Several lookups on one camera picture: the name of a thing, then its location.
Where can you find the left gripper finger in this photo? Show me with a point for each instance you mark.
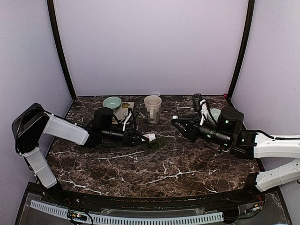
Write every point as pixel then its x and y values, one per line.
pixel 138 142
pixel 140 135

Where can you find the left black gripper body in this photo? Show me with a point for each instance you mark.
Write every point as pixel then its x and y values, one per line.
pixel 127 138

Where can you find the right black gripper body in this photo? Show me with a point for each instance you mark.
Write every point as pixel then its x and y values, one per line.
pixel 193 131

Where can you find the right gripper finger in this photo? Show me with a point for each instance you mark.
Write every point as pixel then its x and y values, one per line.
pixel 182 120
pixel 182 129

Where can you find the small white pill bottle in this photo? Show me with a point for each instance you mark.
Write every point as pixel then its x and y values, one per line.
pixel 151 136

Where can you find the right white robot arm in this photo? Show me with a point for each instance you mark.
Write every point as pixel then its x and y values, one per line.
pixel 228 134

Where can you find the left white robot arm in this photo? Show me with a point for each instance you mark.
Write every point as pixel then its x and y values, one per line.
pixel 36 121

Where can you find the floral square plate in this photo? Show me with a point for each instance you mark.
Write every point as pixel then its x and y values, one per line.
pixel 122 112

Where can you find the right light green bowl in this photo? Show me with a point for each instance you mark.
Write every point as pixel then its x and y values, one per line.
pixel 214 115

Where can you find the light green bowl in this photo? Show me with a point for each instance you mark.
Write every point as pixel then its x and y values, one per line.
pixel 214 115
pixel 113 103

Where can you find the cream coral pattern mug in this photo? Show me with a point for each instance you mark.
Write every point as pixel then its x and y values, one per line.
pixel 153 107

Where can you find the left light green bowl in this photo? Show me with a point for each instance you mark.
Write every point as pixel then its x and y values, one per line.
pixel 113 103

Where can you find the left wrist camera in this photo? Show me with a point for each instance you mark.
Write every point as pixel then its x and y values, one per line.
pixel 130 114

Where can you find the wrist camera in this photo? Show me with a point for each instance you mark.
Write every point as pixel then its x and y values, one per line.
pixel 201 108
pixel 130 114

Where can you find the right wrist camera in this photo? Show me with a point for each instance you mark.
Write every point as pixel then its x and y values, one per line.
pixel 201 108

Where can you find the black front table rail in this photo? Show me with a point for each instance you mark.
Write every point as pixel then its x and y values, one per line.
pixel 221 201

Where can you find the white slotted cable duct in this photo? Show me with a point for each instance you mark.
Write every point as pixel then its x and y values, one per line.
pixel 129 217

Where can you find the right black frame post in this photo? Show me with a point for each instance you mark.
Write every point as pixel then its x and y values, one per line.
pixel 242 50

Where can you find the black frame post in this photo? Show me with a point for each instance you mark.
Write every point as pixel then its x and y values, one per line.
pixel 59 48
pixel 242 50

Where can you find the left black frame post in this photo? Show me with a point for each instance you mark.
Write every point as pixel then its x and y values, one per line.
pixel 59 48

